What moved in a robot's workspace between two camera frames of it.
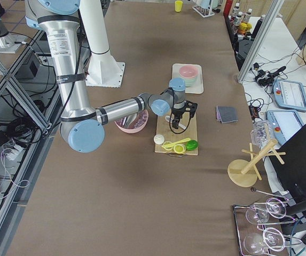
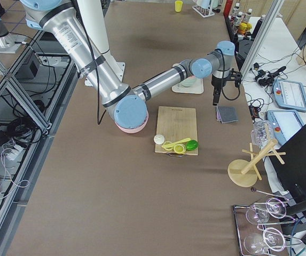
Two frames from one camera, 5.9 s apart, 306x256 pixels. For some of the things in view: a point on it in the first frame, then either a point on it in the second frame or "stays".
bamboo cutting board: [164, 128] stays
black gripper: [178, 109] to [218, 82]
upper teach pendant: [290, 95] stays
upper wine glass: [274, 207] stays
